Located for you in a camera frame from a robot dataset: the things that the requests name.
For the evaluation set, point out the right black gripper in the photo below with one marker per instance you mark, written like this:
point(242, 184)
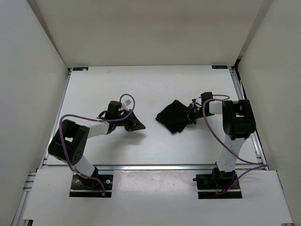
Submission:
point(190, 109)

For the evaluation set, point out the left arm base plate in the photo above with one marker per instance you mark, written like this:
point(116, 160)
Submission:
point(81, 187)

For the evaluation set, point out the right blue corner label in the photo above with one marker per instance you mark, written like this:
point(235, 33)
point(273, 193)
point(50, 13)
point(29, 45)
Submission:
point(219, 67)

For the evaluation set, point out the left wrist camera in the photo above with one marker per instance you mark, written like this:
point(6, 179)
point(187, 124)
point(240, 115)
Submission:
point(115, 108)

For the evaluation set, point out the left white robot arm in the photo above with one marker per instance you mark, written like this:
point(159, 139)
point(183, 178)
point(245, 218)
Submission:
point(70, 140)

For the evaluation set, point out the blue corner label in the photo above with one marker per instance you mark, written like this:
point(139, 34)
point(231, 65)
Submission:
point(80, 69)
point(219, 67)

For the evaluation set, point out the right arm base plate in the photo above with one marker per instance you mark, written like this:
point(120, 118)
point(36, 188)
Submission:
point(210, 186)

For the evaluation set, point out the left blue corner label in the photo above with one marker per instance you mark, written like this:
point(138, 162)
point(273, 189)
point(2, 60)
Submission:
point(80, 69)

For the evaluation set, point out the black skirt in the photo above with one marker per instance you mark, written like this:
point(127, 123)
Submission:
point(174, 117)

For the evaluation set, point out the front white cover panel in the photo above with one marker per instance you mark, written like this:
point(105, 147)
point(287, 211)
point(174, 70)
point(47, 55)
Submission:
point(164, 198)

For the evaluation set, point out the right aluminium frame rail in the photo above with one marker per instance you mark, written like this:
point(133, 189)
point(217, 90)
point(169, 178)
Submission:
point(242, 93)

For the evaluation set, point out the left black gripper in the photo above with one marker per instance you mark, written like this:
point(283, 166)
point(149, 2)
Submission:
point(134, 124)

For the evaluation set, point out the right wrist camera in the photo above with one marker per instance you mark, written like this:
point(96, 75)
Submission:
point(198, 102)

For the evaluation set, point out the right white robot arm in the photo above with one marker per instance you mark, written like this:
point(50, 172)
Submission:
point(238, 124)

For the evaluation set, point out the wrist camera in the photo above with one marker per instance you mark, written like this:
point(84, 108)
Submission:
point(115, 108)
point(198, 102)

